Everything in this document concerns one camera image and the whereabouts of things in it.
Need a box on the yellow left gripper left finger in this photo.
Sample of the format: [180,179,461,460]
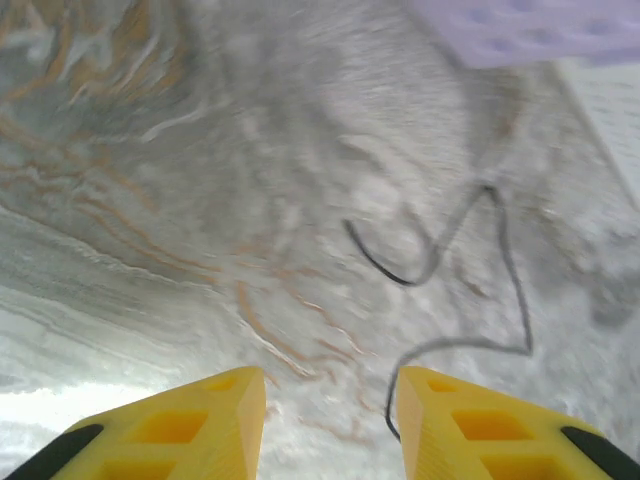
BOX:
[0,366,267,480]

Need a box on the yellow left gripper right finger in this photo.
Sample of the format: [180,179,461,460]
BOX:
[396,365,640,480]

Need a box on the purple plastic basket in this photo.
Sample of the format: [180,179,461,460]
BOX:
[409,0,640,69]

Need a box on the white plastic basket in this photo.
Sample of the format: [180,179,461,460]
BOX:
[552,57,640,211]

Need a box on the thin black cable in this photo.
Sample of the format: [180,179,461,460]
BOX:
[343,184,534,444]

